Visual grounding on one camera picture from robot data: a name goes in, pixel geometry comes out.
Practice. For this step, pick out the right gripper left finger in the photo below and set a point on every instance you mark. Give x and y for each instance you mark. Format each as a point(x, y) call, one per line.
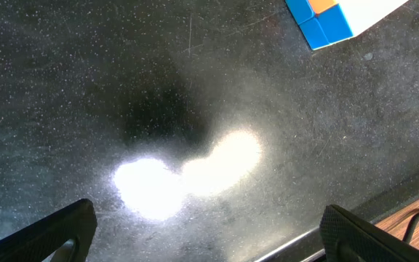
point(31, 244)

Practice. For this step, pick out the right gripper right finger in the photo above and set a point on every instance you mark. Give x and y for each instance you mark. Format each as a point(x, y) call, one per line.
point(355, 244)

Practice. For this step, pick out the many-coloured puzzle cube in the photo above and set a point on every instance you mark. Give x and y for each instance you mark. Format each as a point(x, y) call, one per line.
point(326, 25)

